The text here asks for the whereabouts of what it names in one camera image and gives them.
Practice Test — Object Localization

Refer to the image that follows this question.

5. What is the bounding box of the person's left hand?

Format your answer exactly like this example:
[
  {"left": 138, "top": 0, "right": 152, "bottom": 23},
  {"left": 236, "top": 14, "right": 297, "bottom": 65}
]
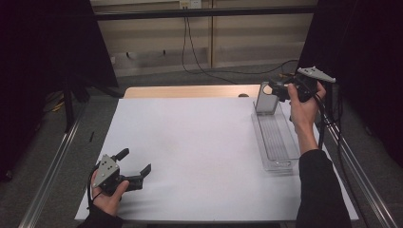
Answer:
[{"left": 90, "top": 170, "right": 130, "bottom": 217}]

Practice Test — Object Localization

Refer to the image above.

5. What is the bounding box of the white table cover board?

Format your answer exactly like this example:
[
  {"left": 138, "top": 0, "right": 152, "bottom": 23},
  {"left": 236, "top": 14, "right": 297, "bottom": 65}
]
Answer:
[{"left": 74, "top": 95, "right": 359, "bottom": 222}]

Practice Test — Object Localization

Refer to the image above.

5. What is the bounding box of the clear plastic box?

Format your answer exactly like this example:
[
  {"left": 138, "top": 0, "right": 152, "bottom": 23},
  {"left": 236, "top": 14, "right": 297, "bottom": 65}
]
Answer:
[{"left": 251, "top": 100, "right": 301, "bottom": 174}]

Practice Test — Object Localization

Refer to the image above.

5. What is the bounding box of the white wall outlet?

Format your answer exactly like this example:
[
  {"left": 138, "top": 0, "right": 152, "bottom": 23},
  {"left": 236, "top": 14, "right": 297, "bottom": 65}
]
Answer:
[{"left": 179, "top": 0, "right": 202, "bottom": 10}]

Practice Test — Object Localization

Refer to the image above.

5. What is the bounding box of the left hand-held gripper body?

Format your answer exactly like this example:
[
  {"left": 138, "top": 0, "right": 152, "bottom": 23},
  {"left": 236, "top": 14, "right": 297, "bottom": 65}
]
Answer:
[{"left": 93, "top": 154, "right": 145, "bottom": 196}]

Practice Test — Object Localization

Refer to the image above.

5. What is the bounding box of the wooden table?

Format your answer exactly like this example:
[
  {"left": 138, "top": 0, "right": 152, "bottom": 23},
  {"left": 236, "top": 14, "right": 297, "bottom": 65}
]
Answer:
[{"left": 123, "top": 84, "right": 274, "bottom": 99}]

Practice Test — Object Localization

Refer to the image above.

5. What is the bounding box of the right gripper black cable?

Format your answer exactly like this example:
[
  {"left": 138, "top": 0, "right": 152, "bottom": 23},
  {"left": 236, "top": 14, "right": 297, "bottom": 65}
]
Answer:
[{"left": 312, "top": 93, "right": 327, "bottom": 151}]

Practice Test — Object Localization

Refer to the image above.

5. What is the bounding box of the yellow floor cable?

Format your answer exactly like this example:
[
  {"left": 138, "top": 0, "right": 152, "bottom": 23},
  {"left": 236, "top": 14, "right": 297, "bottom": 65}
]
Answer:
[{"left": 47, "top": 97, "right": 67, "bottom": 114}]

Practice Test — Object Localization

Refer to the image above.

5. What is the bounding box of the black horizontal bar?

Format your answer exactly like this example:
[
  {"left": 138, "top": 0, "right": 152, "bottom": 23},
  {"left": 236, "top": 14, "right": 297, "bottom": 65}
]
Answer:
[{"left": 93, "top": 5, "right": 317, "bottom": 22}]

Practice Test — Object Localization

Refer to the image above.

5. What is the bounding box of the metal floor rail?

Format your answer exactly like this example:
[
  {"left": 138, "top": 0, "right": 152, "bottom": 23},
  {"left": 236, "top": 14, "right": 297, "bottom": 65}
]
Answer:
[
  {"left": 317, "top": 94, "right": 401, "bottom": 228},
  {"left": 18, "top": 104, "right": 87, "bottom": 228}
]

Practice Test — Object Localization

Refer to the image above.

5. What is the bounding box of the black curtain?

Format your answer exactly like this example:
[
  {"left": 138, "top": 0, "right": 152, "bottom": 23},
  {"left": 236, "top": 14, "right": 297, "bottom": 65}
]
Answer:
[
  {"left": 0, "top": 0, "right": 120, "bottom": 181},
  {"left": 294, "top": 0, "right": 403, "bottom": 169}
]

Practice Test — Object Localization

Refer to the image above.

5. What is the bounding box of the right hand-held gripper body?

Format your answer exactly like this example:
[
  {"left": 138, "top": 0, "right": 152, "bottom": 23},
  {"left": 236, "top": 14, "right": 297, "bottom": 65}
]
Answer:
[{"left": 277, "top": 66, "right": 336, "bottom": 103}]

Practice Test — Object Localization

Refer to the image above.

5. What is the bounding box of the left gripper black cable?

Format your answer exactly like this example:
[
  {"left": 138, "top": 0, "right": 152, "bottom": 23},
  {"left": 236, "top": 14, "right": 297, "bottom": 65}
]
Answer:
[{"left": 86, "top": 164, "right": 105, "bottom": 212}]

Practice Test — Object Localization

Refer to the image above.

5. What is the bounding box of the dark patterned phone case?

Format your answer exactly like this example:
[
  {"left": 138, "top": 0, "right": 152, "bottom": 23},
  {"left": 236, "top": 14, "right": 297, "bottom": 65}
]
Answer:
[{"left": 255, "top": 81, "right": 280, "bottom": 116}]

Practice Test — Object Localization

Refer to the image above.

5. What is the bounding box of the black metal stand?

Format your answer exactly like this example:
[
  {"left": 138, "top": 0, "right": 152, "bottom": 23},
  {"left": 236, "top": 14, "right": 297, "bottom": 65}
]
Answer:
[
  {"left": 322, "top": 80, "right": 345, "bottom": 127},
  {"left": 61, "top": 75, "right": 125, "bottom": 134}
]

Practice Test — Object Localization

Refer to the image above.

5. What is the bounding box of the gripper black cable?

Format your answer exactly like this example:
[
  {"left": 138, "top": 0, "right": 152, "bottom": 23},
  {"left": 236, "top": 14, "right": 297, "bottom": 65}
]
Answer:
[
  {"left": 86, "top": 164, "right": 105, "bottom": 212},
  {"left": 312, "top": 93, "right": 327, "bottom": 151}
]

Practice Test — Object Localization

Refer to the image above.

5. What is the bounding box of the black wall cable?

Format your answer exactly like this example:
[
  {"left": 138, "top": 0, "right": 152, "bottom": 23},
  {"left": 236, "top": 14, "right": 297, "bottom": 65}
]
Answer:
[{"left": 181, "top": 17, "right": 300, "bottom": 86}]

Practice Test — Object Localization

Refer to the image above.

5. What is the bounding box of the person's right hand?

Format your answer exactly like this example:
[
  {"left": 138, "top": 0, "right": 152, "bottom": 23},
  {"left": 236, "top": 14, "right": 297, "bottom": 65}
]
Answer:
[{"left": 286, "top": 81, "right": 327, "bottom": 131}]

